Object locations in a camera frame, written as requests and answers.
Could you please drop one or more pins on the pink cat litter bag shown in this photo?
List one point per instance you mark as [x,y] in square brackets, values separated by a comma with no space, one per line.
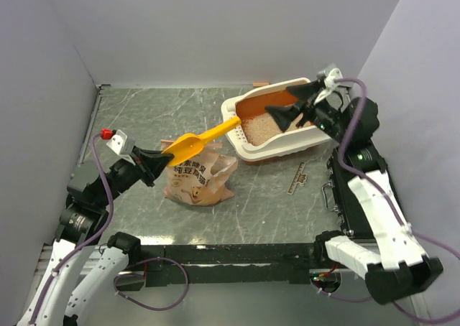
[201,180]

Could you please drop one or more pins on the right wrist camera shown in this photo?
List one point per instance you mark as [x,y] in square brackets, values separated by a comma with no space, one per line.
[330,76]

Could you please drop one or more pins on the orange tape piece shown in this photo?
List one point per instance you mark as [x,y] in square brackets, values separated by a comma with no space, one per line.
[260,84]

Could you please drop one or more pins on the black case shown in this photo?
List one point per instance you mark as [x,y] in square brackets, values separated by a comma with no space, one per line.
[366,159]

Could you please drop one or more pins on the yellow litter scoop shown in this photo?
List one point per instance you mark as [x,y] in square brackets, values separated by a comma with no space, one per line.
[190,145]

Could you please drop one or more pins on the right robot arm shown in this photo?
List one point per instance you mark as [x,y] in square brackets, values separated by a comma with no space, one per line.
[401,267]

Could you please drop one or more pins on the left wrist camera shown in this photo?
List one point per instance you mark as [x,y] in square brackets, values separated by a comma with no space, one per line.
[119,143]

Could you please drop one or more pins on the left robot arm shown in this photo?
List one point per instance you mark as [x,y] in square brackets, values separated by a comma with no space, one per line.
[63,297]

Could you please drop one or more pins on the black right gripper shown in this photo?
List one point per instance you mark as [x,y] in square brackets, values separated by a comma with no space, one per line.
[287,115]

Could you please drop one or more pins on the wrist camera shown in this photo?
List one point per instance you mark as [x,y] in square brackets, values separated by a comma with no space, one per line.
[330,76]
[119,143]

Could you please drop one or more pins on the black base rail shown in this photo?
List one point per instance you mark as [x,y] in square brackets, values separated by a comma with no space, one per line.
[162,265]

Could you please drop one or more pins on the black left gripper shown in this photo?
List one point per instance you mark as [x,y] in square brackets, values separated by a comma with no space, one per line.
[149,163]

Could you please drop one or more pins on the beige cat litter pile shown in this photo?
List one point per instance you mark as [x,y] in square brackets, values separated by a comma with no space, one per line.
[260,129]

